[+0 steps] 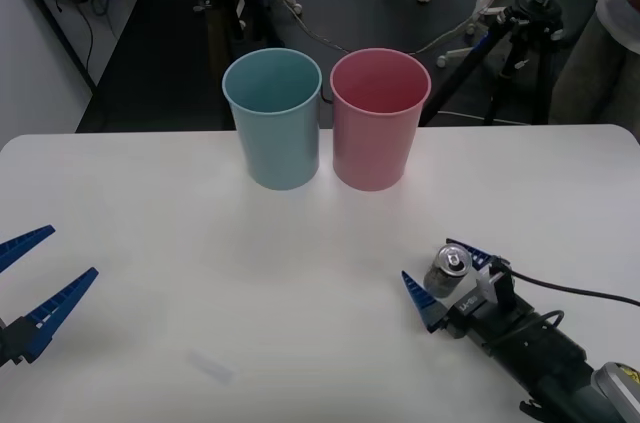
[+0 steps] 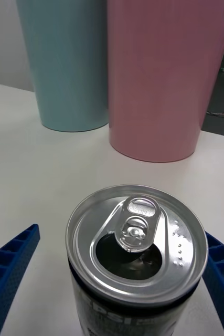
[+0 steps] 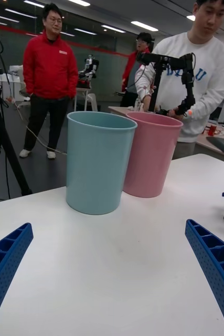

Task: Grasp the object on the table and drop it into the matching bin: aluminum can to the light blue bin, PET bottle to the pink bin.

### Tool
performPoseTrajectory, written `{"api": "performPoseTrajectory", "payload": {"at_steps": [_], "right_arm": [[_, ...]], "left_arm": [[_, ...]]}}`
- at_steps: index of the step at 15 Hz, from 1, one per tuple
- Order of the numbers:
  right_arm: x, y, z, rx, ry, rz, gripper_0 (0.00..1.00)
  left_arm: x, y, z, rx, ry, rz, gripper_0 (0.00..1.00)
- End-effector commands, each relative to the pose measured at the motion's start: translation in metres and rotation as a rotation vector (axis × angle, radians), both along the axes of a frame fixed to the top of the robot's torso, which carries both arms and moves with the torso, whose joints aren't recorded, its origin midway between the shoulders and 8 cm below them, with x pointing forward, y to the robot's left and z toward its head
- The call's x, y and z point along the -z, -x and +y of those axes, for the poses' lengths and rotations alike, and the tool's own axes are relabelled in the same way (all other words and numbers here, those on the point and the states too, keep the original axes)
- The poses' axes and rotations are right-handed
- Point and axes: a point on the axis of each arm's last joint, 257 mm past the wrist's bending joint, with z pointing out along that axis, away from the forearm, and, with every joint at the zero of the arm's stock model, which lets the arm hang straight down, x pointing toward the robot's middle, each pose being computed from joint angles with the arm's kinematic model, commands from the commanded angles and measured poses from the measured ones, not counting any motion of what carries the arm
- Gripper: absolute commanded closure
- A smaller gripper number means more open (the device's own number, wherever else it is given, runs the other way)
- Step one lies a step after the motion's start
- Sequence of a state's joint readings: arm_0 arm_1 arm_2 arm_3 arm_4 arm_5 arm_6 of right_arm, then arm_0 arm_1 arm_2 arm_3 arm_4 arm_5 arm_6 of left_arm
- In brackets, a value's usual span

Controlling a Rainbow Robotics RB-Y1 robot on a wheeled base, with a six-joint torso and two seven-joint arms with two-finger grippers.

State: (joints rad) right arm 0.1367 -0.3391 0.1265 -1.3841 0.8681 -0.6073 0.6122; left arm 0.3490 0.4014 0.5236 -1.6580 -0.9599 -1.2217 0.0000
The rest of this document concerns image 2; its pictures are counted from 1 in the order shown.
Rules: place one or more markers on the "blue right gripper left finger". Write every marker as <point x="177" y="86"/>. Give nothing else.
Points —
<point x="9" y="283"/>

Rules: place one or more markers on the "black drink can silver top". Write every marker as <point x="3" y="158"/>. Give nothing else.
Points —
<point x="90" y="312"/>

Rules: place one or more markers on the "pink plastic bin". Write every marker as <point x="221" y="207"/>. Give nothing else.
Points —
<point x="164" y="78"/>

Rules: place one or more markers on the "pale blue plastic bin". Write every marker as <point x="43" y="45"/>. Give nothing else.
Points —
<point x="64" y="65"/>

